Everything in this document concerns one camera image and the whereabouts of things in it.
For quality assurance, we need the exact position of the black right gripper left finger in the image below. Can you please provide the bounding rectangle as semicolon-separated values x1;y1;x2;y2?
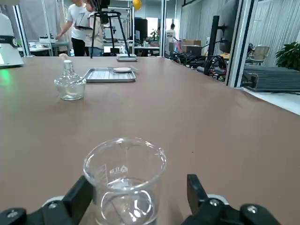
0;175;94;225

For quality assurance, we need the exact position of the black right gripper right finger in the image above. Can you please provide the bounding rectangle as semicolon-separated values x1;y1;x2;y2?
181;173;282;225

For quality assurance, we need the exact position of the small glass beaker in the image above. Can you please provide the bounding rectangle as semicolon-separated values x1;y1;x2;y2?
83;137;167;225

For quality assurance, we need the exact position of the glass alcohol lamp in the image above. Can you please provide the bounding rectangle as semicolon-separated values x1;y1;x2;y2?
54;60;87;101

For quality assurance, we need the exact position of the large glass beaker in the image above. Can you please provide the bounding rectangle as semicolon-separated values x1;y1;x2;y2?
119;43;132;57

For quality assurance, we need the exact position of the black laptop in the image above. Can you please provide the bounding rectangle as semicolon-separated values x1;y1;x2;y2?
74;14;93;30

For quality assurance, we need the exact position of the person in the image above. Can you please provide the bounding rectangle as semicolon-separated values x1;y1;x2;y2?
56;0;91;57
84;0;105;57
165;23;176;57

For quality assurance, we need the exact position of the silver digital scale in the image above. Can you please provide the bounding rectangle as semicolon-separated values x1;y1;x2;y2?
116;53;139;62

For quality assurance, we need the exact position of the green potted plant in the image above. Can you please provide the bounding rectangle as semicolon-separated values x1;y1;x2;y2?
275;41;300;71
150;28;160;42

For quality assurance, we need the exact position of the white workbench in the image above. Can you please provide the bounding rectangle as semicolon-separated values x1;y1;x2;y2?
17;40;71;57

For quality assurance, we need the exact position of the ribbed metal tray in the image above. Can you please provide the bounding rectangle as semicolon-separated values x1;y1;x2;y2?
83;67;136;83

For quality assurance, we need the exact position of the cardboard box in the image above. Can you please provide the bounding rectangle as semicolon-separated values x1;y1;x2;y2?
181;39;202;53

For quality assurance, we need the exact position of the white side table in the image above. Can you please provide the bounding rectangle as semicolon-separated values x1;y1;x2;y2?
241;86;300;118

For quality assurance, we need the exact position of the black computer monitor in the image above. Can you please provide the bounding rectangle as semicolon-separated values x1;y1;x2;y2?
208;0;240;57

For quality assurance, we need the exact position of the black finned power supply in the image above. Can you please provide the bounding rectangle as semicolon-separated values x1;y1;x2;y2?
242;65;300;92

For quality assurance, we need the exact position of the beige office chair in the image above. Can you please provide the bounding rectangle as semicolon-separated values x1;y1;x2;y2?
248;45;270;66

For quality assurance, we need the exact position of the aluminium frame post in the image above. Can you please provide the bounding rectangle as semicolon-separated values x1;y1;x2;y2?
160;0;167;57
226;0;256;89
13;4;32;57

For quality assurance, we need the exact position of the black cable bundle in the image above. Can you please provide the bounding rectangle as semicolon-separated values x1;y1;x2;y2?
173;52;229;82

